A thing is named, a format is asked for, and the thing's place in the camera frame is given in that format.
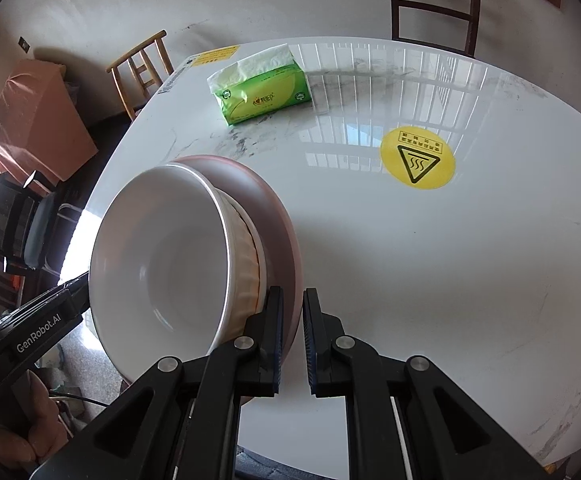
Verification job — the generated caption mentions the dark wooden slat chair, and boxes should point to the dark wooden slat chair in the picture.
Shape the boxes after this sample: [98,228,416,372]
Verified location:
[387,0,482,58]

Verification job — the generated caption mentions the light wooden chair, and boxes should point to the light wooden chair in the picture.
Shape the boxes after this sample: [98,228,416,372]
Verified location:
[106,30,175,122]

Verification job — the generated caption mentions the white barcode label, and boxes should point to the white barcode label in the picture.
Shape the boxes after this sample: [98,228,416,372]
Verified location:
[156,57,196,97]

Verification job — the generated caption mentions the black cable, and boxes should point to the black cable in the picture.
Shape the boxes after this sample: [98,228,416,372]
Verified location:
[45,392,116,408]

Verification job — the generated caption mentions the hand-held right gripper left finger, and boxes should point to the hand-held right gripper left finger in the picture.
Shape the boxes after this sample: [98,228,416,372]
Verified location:
[45,286,285,480]

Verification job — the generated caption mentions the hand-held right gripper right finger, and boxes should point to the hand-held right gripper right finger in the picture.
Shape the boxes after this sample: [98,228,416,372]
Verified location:
[303,287,546,480]

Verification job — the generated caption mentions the person's left hand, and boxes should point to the person's left hand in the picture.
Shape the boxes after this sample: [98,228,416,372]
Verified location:
[0,371,77,465]

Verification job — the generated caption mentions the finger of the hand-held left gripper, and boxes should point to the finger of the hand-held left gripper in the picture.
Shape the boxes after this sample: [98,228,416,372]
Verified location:
[0,270,92,325]

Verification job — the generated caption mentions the rectangular yellow sticker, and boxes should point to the rectangular yellow sticker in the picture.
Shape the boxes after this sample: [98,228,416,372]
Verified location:
[190,45,241,67]

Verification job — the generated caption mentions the round yellow warning sticker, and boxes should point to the round yellow warning sticker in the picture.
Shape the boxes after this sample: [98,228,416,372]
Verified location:
[380,126,457,191]

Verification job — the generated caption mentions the green tissue pack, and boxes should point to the green tissue pack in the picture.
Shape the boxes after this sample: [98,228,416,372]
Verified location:
[207,44,312,127]

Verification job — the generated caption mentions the black folding chair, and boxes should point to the black folding chair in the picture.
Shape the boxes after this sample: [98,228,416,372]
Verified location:
[0,170,78,281]

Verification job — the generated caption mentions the white bowl with blue stripes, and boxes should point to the white bowl with blue stripes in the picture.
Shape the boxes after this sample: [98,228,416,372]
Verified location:
[89,165,266,385]

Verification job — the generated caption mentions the orange cabinet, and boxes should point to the orange cabinet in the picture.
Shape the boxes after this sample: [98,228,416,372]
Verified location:
[0,58,98,183]

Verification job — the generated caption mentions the pink bowl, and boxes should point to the pink bowl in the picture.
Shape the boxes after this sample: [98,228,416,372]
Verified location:
[170,154,302,406]

